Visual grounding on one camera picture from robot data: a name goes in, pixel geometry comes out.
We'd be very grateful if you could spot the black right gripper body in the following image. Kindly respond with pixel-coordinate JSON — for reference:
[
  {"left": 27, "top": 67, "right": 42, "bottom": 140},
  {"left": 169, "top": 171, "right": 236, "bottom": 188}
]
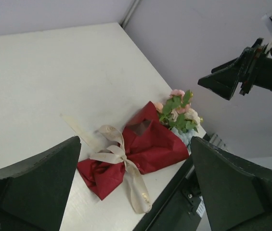
[{"left": 240, "top": 38, "right": 272, "bottom": 96}]

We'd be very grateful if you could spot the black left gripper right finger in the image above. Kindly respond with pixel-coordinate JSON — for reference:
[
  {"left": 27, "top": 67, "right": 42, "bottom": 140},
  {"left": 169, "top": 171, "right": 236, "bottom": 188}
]
[{"left": 191, "top": 137, "right": 272, "bottom": 231}]

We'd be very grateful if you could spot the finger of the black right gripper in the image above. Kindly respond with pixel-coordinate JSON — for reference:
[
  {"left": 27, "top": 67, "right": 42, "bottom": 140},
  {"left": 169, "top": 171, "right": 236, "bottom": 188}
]
[
  {"left": 211, "top": 58, "right": 238, "bottom": 74},
  {"left": 198, "top": 69, "right": 239, "bottom": 100}
]

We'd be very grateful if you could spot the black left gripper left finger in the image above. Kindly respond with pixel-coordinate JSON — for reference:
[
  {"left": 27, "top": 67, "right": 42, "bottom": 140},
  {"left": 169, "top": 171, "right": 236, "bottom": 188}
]
[{"left": 0, "top": 136, "right": 81, "bottom": 231}]

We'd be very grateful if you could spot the cream ribbon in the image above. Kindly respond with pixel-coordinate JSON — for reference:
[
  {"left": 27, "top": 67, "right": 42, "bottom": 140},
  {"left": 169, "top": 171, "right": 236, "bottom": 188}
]
[{"left": 60, "top": 114, "right": 152, "bottom": 214}]

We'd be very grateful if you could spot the aluminium frame post left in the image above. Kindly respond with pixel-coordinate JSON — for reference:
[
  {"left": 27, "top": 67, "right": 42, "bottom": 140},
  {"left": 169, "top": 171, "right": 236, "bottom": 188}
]
[{"left": 119, "top": 0, "right": 141, "bottom": 29}]

